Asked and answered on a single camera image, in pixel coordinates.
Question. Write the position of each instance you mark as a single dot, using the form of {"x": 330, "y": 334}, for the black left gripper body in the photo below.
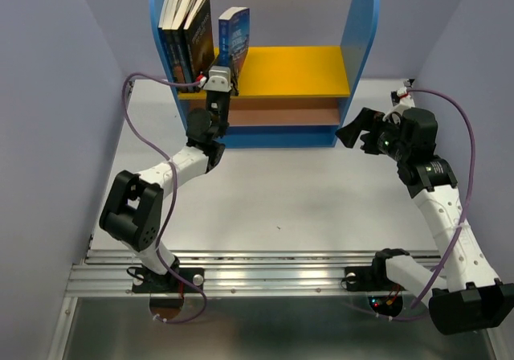
{"x": 218, "y": 107}

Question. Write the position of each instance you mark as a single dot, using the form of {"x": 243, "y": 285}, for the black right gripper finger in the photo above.
{"x": 349, "y": 133}
{"x": 369, "y": 144}

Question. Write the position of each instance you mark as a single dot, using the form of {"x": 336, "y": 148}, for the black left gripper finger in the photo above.
{"x": 214, "y": 66}
{"x": 234, "y": 82}

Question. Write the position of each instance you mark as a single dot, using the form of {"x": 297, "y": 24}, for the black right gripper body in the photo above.
{"x": 389, "y": 141}

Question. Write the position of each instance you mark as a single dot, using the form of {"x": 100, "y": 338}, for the Three Days to See book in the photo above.
{"x": 200, "y": 37}

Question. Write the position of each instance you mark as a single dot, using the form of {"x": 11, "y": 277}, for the Jane Eyre book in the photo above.
{"x": 234, "y": 38}

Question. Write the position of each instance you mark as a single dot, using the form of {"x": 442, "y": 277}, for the A Tale of Two Cities book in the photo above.
{"x": 175, "y": 45}

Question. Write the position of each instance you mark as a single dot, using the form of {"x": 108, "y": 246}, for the Nineteen Eighty-Four book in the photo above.
{"x": 182, "y": 14}

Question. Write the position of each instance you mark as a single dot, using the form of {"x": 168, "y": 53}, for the Animal Farm book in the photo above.
{"x": 167, "y": 45}

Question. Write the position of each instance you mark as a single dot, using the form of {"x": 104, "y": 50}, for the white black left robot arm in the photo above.
{"x": 132, "y": 213}

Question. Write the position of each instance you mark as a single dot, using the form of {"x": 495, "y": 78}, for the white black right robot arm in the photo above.
{"x": 469, "y": 295}

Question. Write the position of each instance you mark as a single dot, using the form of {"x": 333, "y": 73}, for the blue yellow wooden bookshelf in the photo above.
{"x": 289, "y": 97}

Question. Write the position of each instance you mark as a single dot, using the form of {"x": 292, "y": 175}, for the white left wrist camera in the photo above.
{"x": 217, "y": 79}

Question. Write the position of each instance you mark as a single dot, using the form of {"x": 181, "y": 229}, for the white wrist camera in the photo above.
{"x": 217, "y": 79}
{"x": 402, "y": 101}

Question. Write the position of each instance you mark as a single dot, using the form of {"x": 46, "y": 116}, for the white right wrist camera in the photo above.
{"x": 402, "y": 101}

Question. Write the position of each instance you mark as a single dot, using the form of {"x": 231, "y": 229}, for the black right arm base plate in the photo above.
{"x": 363, "y": 279}

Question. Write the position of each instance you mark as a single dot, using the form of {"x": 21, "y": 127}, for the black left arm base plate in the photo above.
{"x": 148, "y": 282}

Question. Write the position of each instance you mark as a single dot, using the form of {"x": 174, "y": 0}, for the aluminium mounting rail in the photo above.
{"x": 226, "y": 274}

